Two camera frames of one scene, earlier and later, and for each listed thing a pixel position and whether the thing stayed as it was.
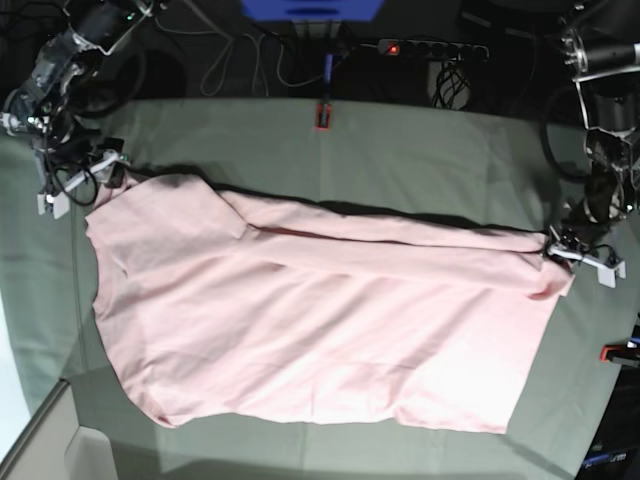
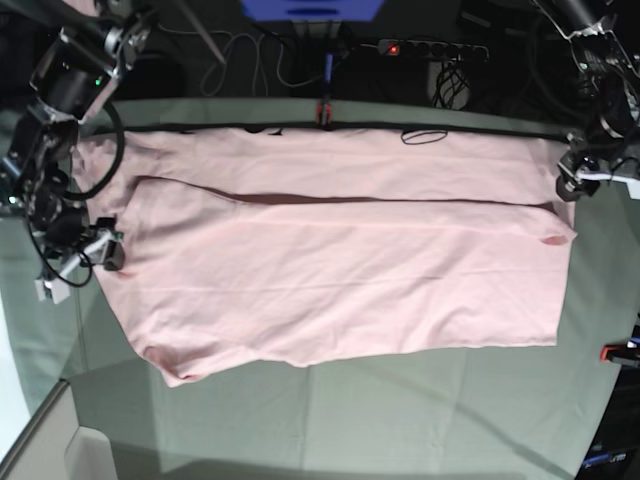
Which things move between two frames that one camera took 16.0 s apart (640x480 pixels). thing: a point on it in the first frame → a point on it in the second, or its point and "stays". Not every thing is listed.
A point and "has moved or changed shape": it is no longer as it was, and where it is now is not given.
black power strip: [432, 48] stays
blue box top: [311, 10] stays
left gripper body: [80, 160] → [70, 236]
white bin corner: [88, 456] stays
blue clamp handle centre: [328, 66] stays
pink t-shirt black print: [236, 308] has moved or changed shape
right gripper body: [569, 240] → [576, 168]
